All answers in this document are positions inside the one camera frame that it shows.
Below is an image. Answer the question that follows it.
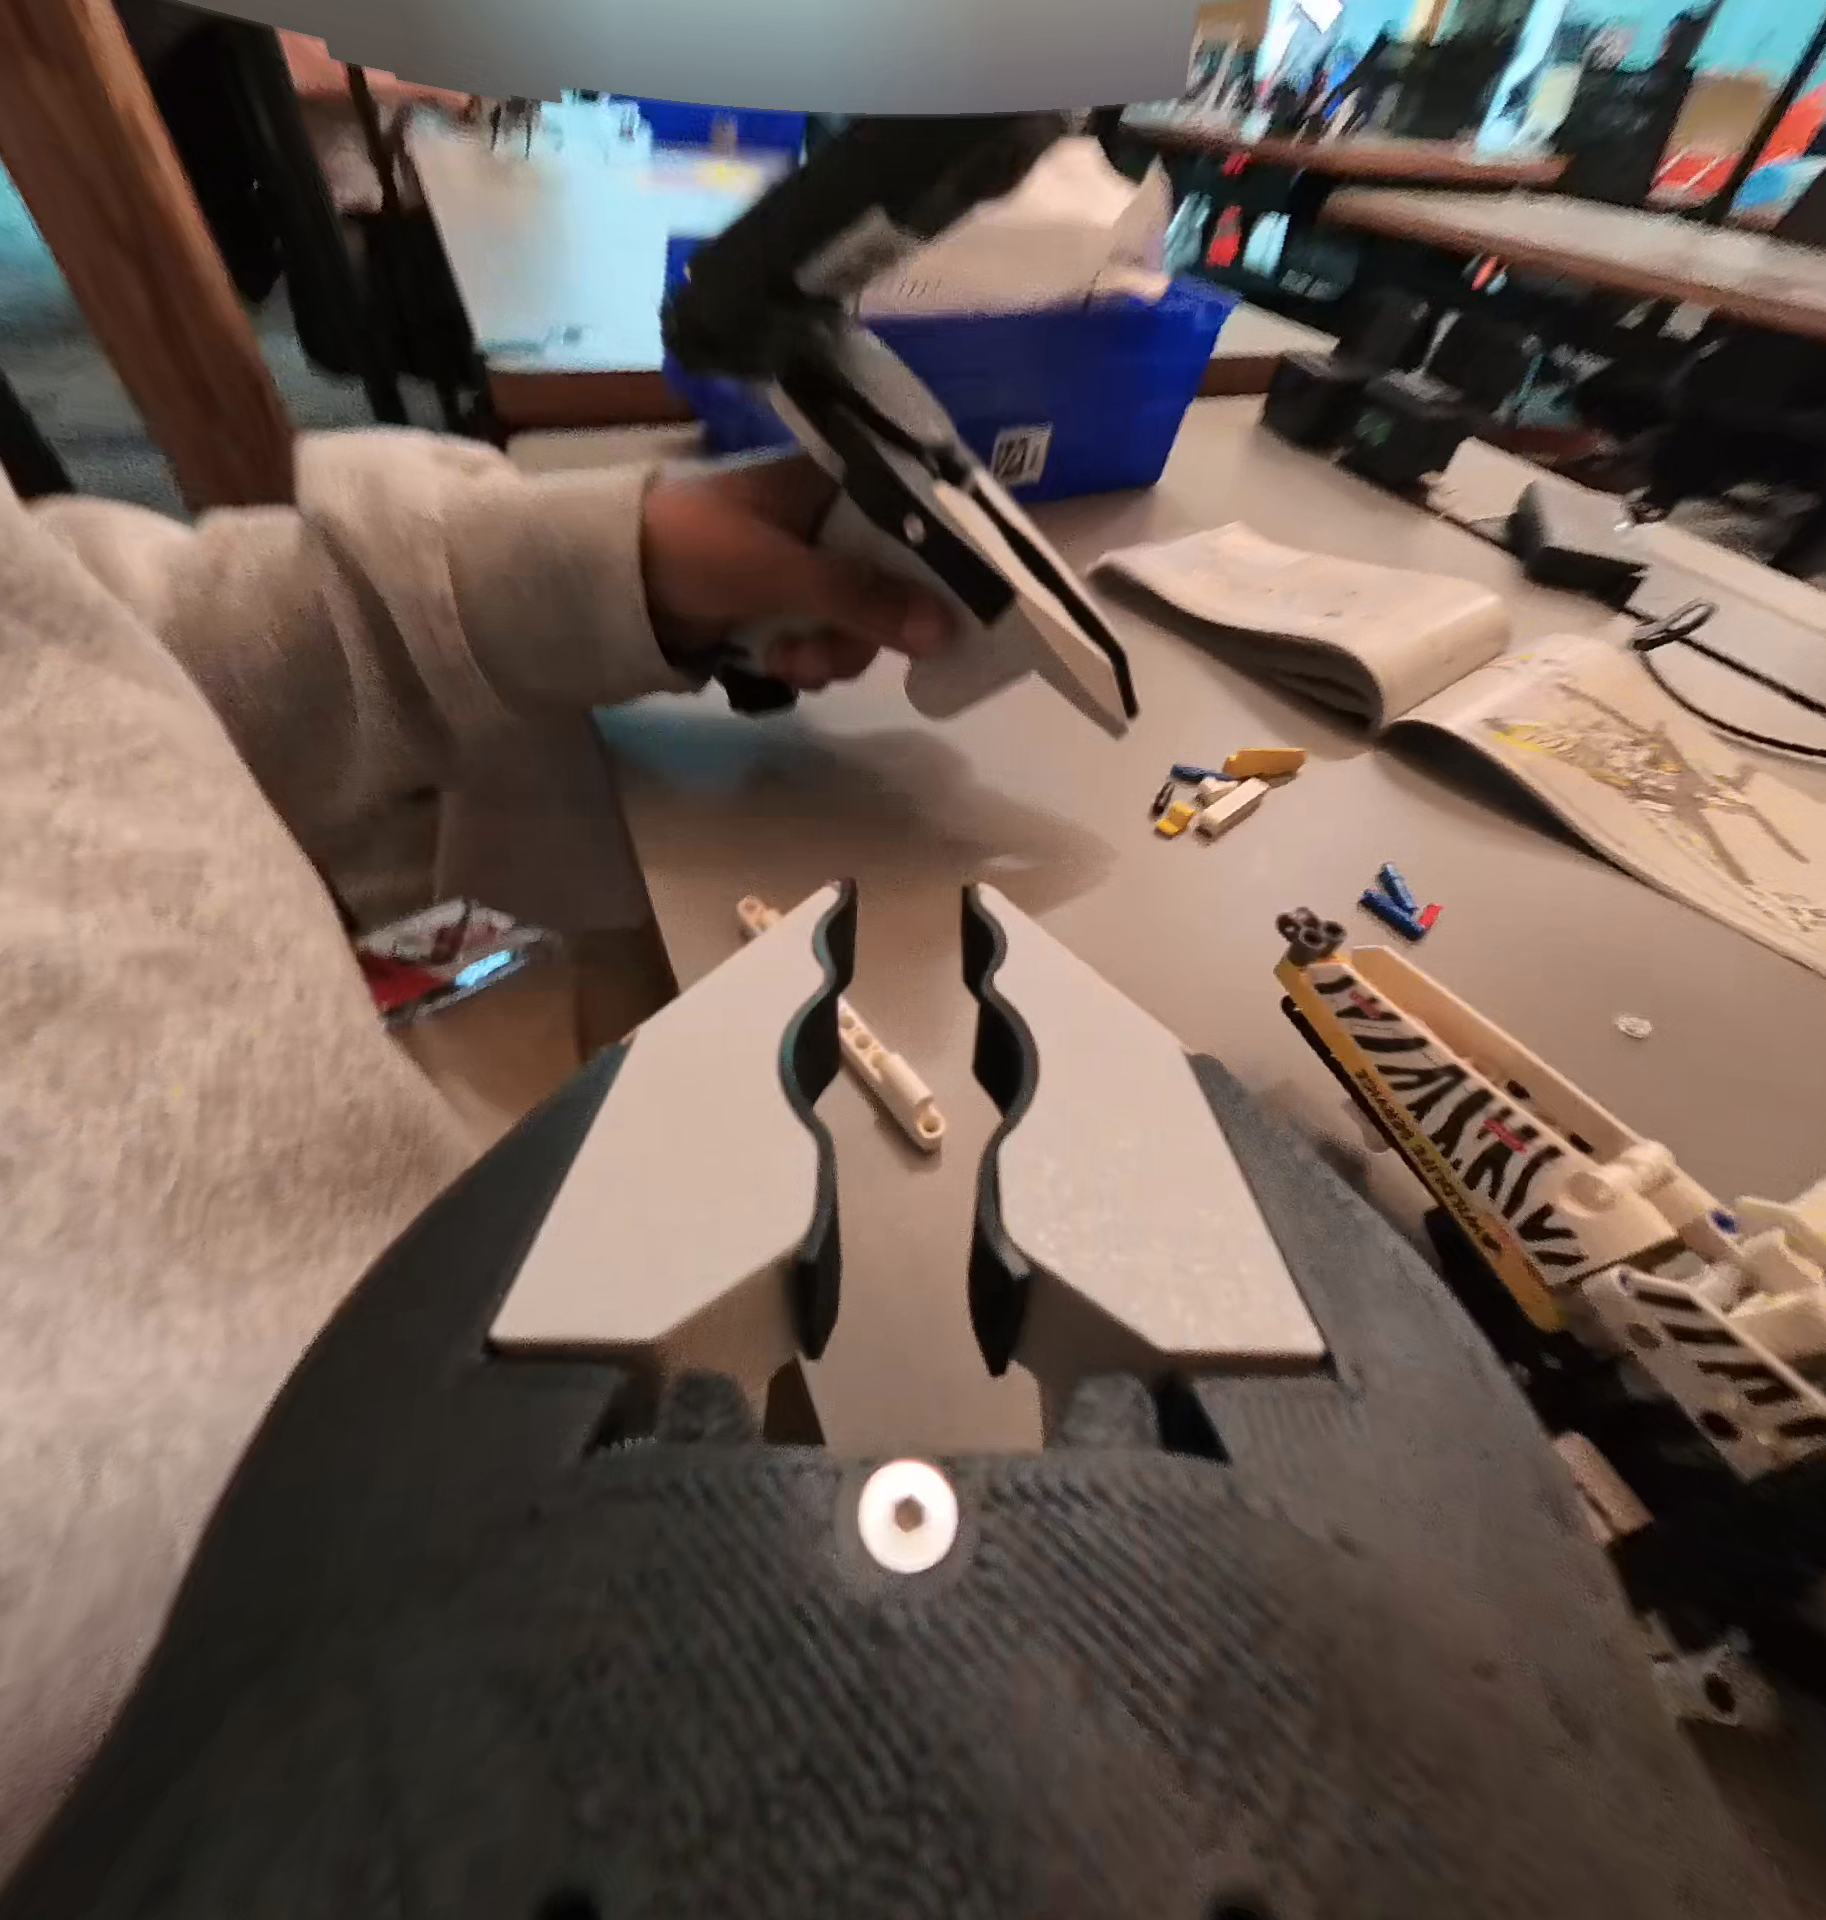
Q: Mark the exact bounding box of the person's left hand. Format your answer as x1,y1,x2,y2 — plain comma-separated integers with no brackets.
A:
642,463,961,692

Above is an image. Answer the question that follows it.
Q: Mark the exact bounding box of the black box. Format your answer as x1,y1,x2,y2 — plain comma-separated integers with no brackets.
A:
1261,352,1475,487

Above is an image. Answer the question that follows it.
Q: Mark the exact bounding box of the black cable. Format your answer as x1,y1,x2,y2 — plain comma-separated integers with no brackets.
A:
1629,595,1826,772

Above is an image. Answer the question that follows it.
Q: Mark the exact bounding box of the person's left forearm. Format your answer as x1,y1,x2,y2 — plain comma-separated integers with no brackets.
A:
164,425,708,842

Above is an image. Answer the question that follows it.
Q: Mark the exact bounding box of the wooden post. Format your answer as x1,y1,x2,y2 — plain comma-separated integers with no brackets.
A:
0,0,303,514

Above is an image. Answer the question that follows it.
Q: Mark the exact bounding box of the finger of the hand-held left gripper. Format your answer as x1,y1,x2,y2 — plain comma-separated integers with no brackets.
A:
987,485,1142,724
904,590,1136,742

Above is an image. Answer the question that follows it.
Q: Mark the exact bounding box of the white plastic bag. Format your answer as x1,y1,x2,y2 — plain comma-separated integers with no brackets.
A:
867,137,1173,320

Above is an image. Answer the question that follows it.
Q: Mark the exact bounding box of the red and white packet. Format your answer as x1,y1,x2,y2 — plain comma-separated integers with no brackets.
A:
353,897,557,1024

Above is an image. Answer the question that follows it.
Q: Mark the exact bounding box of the black pouch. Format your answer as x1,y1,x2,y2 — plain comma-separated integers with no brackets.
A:
1504,476,1660,595

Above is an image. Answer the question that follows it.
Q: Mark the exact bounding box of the blue plastic bin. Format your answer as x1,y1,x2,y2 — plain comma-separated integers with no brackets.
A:
663,226,1243,506

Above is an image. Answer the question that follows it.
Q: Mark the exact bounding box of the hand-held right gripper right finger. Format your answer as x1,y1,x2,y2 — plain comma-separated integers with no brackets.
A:
961,882,1336,1427

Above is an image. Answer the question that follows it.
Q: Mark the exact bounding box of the lego instruction booklet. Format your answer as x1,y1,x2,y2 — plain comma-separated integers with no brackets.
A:
1088,521,1826,993

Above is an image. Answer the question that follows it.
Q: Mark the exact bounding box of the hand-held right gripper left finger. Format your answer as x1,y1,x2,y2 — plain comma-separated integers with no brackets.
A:
486,879,862,1444

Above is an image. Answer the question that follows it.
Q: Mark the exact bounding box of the long white lego beam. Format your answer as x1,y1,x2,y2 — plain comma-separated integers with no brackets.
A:
736,893,949,1158

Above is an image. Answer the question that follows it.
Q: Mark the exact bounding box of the striped lego model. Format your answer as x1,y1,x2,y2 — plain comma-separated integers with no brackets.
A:
1274,904,1826,1728

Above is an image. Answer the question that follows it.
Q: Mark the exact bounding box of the wooden shelf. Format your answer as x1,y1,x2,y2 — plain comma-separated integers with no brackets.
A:
1322,185,1826,354
1123,118,1571,192

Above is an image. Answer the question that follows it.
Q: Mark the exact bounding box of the background desk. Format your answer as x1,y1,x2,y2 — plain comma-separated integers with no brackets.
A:
404,106,811,430

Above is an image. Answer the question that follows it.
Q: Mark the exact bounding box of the black office chair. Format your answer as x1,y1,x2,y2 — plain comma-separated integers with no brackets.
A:
149,0,498,440

